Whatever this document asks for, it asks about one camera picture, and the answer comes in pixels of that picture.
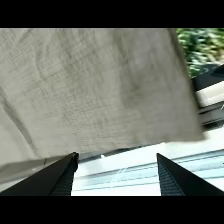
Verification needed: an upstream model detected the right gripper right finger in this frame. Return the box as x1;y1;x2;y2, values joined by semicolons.
156;152;224;197

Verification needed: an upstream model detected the beige garment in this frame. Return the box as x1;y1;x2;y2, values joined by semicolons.
0;27;205;186

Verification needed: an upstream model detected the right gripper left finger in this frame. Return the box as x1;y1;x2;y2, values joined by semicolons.
0;151;80;197

